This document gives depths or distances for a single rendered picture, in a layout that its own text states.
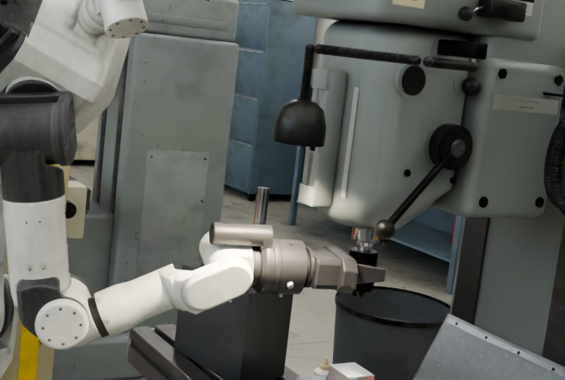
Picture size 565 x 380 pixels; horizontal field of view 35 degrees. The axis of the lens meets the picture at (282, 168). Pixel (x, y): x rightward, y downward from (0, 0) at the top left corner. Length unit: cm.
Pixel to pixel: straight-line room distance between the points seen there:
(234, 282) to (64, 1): 51
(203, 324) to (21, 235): 60
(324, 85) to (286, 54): 742
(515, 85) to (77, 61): 69
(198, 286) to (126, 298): 11
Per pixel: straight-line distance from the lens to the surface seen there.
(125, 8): 135
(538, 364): 170
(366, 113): 133
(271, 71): 869
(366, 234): 144
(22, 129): 130
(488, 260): 178
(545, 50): 151
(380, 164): 133
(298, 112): 121
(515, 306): 174
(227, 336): 178
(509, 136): 146
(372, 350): 338
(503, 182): 147
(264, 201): 174
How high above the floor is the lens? 158
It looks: 8 degrees down
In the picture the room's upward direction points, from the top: 7 degrees clockwise
